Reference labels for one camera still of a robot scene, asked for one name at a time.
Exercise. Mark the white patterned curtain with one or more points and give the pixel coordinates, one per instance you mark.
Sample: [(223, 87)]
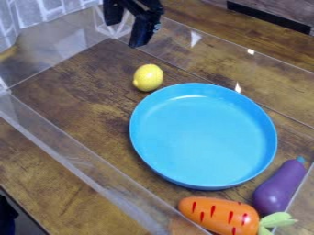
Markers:
[(22, 14)]

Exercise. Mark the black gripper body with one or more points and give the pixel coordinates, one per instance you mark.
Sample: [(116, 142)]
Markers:
[(139, 6)]

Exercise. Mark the orange toy carrot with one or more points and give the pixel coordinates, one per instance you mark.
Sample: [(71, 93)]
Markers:
[(230, 217)]

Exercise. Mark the purple toy eggplant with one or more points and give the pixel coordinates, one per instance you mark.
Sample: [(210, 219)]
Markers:
[(273, 194)]

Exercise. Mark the yellow toy lemon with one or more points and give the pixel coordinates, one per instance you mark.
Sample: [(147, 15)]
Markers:
[(147, 77)]

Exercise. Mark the clear acrylic enclosure wall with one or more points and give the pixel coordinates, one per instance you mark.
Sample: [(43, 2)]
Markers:
[(68, 165)]

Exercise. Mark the blue round tray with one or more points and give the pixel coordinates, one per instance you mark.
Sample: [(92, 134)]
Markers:
[(203, 136)]

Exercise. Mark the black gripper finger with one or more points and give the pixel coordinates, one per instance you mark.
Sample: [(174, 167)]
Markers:
[(144, 27), (112, 12)]

